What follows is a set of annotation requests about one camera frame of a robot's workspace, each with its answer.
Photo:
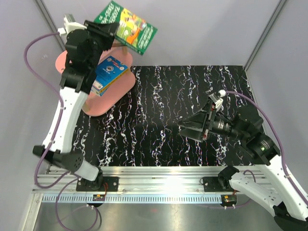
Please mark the right small circuit board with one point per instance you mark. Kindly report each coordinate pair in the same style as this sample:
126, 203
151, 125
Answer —
229, 198

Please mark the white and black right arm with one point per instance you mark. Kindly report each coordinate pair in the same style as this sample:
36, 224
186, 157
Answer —
288, 209

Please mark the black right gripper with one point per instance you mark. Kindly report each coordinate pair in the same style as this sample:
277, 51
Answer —
195, 123

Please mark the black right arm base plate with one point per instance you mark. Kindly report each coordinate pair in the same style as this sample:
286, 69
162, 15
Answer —
211, 184

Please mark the dark Tale of Two Cities book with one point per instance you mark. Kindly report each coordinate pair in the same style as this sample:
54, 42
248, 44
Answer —
118, 44

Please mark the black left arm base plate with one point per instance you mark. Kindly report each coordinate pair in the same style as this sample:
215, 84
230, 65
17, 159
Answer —
106, 182

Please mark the green bottom book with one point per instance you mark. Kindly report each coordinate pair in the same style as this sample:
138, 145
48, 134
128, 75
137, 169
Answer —
133, 31

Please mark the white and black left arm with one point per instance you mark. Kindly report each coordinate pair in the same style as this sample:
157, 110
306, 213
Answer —
75, 86

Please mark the blue back-cover book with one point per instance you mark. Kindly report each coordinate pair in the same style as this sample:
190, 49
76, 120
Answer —
108, 71

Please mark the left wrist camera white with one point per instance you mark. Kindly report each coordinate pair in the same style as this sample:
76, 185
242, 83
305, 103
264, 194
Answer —
69, 25

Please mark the aluminium mounting rail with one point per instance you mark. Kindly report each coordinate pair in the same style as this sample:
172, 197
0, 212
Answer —
145, 185

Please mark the left small circuit board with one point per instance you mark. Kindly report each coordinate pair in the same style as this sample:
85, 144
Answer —
98, 197

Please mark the pink three-tier shelf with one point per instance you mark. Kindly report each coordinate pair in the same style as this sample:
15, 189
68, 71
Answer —
98, 105

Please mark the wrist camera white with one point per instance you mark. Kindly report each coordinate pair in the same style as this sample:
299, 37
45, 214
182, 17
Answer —
69, 25
217, 98

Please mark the small circuit board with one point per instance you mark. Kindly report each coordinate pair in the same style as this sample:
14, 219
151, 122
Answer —
98, 197
229, 198

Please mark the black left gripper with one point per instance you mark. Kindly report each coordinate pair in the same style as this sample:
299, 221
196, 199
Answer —
108, 29

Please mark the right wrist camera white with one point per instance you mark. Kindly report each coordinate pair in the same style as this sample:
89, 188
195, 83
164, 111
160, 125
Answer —
217, 98

